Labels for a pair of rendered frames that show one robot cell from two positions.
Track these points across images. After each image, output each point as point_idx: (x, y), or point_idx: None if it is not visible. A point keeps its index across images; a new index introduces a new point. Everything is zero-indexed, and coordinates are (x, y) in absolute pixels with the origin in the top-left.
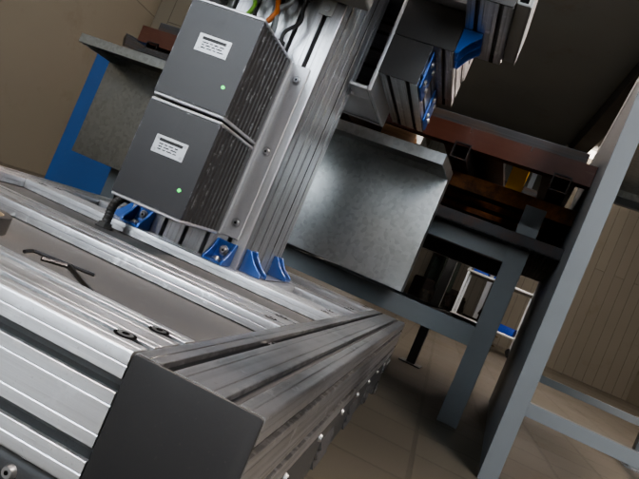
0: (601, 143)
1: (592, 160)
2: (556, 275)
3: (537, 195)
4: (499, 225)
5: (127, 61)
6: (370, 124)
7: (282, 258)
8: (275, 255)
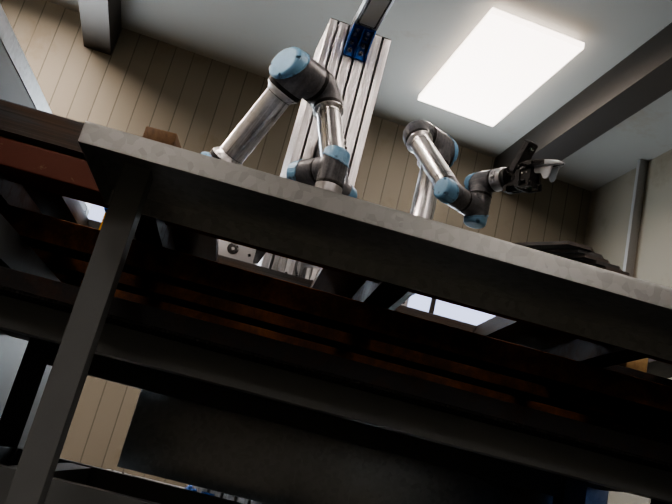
0: (38, 90)
1: (17, 59)
2: (15, 361)
3: None
4: (66, 251)
5: None
6: (336, 290)
7: (194, 489)
8: (196, 488)
